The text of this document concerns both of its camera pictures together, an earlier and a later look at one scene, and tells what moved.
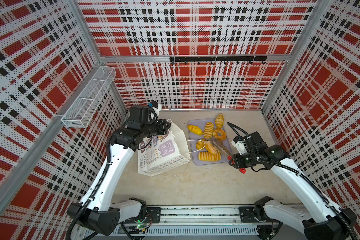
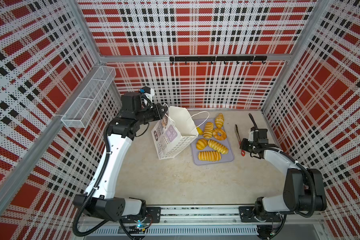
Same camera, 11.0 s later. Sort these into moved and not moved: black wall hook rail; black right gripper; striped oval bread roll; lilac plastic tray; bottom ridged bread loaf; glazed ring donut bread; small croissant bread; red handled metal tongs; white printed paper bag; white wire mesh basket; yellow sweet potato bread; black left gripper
Moved: red handled metal tongs; white printed paper bag; black left gripper; black right gripper
Not moved: yellow sweet potato bread; white wire mesh basket; striped oval bread roll; small croissant bread; glazed ring donut bread; bottom ridged bread loaf; black wall hook rail; lilac plastic tray
